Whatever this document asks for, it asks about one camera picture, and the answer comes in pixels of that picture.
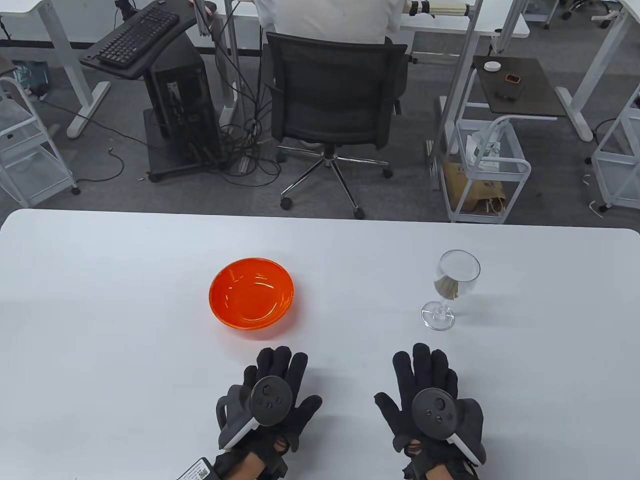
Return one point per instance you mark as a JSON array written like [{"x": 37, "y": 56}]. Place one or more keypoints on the black labelled wrist box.
[{"x": 197, "y": 471}]

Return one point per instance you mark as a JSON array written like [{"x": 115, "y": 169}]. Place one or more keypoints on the black and white left controller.
[{"x": 270, "y": 397}]

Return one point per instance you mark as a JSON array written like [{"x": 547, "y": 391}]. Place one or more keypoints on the black keyboard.
[{"x": 135, "y": 37}]

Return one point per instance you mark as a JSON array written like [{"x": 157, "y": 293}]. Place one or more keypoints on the black mesh office chair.
[{"x": 335, "y": 85}]

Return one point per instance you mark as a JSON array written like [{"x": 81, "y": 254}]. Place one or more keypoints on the brown paper bag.
[{"x": 475, "y": 190}]

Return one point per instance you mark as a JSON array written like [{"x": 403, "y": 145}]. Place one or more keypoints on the orange bowl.
[{"x": 250, "y": 300}]

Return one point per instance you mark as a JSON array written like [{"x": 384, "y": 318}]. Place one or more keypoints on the white round puck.
[{"x": 492, "y": 66}]

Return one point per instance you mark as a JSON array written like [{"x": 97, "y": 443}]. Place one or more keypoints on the pile of raisins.
[{"x": 445, "y": 287}]

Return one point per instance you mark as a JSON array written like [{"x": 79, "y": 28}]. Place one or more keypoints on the black and white controller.
[
  {"x": 434, "y": 412},
  {"x": 270, "y": 397}
]

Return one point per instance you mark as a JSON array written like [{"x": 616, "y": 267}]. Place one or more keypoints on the person's right hand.
[{"x": 402, "y": 425}]

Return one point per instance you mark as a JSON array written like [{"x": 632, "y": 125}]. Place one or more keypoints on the small orange device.
[{"x": 512, "y": 78}]

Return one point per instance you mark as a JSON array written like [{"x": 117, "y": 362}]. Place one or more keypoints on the beige ribbed tube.
[{"x": 447, "y": 9}]

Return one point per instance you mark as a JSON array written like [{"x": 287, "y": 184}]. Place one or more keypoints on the teal bag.
[{"x": 30, "y": 75}]

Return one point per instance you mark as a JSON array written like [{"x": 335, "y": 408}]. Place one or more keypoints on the clear wine glass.
[{"x": 457, "y": 270}]

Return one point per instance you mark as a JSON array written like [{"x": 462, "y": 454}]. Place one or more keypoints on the black and white right controller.
[{"x": 434, "y": 412}]

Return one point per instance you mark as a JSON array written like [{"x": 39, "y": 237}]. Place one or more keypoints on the person's left forearm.
[{"x": 247, "y": 467}]

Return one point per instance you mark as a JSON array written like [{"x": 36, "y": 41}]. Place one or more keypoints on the aluminium frame post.
[{"x": 460, "y": 65}]

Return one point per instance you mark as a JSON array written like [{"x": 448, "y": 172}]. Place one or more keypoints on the white desk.
[
  {"x": 450, "y": 27},
  {"x": 600, "y": 60},
  {"x": 55, "y": 35}
]

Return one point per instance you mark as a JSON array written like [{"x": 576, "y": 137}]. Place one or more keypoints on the person's left hand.
[{"x": 300, "y": 415}]

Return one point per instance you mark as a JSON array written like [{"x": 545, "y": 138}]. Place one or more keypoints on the person's right forearm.
[{"x": 439, "y": 472}]

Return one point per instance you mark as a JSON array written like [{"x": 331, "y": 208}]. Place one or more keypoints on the black computer tower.
[{"x": 180, "y": 100}]

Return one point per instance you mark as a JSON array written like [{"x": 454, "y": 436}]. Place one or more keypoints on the black rolling computer stand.
[{"x": 175, "y": 40}]

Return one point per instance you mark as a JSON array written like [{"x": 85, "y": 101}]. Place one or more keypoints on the white box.
[{"x": 480, "y": 150}]

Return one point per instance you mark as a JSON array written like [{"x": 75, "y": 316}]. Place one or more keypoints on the dark brown side table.
[{"x": 530, "y": 90}]

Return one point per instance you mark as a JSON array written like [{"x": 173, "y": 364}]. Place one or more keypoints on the small black box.
[{"x": 510, "y": 91}]

